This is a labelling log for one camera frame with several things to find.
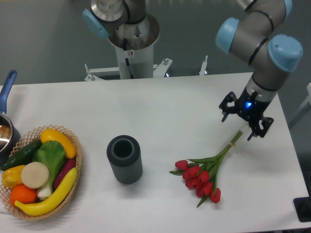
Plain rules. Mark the blue handled saucepan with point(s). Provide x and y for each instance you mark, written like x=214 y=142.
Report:
x=9 y=135

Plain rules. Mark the dark grey ribbed vase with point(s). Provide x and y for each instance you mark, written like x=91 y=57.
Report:
x=124 y=155

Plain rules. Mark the orange fruit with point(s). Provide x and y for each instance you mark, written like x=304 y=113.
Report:
x=23 y=194

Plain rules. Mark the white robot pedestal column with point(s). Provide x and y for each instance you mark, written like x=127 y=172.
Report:
x=134 y=46

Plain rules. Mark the black clamp block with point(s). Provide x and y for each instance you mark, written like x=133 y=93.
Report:
x=303 y=208

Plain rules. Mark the yellow bell pepper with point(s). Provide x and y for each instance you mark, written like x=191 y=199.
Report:
x=12 y=176

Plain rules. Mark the purple sweet potato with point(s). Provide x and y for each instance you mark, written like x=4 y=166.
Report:
x=68 y=165

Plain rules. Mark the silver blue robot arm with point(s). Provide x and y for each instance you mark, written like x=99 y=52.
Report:
x=273 y=58

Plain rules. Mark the white furniture edge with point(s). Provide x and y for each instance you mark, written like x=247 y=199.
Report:
x=303 y=108

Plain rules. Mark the yellow squash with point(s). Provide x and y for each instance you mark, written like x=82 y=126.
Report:
x=55 y=135

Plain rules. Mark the green bok choy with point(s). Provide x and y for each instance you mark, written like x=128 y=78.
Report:
x=52 y=155

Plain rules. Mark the green cucumber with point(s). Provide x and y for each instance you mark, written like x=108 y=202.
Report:
x=23 y=156

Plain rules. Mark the beige round disc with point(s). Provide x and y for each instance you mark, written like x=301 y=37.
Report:
x=34 y=175

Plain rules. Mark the red tulip bouquet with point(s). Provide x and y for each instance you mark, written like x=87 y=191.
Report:
x=201 y=174

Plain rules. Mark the woven wicker basket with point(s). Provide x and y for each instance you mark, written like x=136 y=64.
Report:
x=25 y=140

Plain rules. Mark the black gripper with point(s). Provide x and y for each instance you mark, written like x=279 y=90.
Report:
x=250 y=109

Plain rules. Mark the yellow banana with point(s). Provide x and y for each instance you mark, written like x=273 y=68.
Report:
x=54 y=200

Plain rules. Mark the white metal base frame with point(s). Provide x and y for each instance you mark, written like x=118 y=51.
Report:
x=159 y=71

